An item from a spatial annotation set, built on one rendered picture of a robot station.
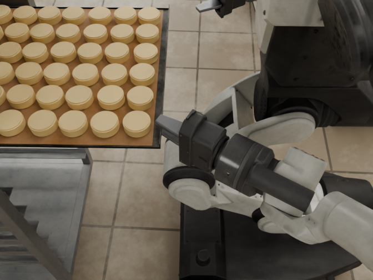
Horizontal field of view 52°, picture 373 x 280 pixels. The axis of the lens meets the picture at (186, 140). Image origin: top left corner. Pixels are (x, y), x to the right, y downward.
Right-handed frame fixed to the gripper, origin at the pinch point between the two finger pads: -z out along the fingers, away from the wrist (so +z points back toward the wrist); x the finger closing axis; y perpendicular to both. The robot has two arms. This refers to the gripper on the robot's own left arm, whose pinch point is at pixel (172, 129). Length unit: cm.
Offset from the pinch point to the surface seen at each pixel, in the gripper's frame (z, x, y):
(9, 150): -73, -63, 0
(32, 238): -27, -36, 24
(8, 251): -39, -52, 28
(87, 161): -49, -70, -14
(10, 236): -38, -46, 25
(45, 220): -47, -72, 12
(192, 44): -59, -87, -110
